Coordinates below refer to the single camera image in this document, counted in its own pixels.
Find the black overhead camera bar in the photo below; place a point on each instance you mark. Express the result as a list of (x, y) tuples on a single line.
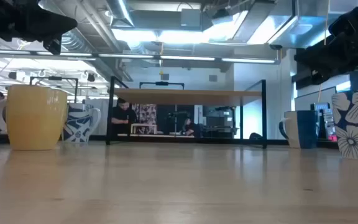
[(162, 83)]

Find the small red box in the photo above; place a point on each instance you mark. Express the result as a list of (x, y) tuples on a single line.
[(332, 137)]

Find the white mug blue leaf pattern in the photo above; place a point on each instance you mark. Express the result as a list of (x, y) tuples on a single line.
[(79, 124)]

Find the white mug blue stars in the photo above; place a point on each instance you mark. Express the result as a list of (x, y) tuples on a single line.
[(357, 124)]

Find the black and white patterned panel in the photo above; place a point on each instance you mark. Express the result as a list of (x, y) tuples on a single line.
[(148, 115)]

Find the yellow ceramic mug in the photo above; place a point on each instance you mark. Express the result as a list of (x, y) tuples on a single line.
[(36, 118)]

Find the small white stool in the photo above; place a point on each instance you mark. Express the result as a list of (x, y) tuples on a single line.
[(144, 125)]

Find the black security camera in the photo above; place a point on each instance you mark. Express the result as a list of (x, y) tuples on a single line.
[(275, 47)]

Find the wooden shelf rack black frame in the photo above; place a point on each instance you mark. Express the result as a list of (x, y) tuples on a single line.
[(185, 96)]

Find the silver ceiling duct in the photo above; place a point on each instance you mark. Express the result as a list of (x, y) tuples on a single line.
[(121, 11)]

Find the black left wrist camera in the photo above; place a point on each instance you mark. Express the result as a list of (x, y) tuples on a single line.
[(53, 45)]

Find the grey ceiling box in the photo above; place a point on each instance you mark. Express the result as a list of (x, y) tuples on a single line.
[(190, 17)]

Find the long ceiling light bar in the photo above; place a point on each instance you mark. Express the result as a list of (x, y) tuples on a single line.
[(185, 58)]

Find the black metal frame stand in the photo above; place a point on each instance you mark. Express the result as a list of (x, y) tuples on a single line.
[(54, 78)]

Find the blue and white mug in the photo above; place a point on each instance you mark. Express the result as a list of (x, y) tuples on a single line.
[(304, 129)]

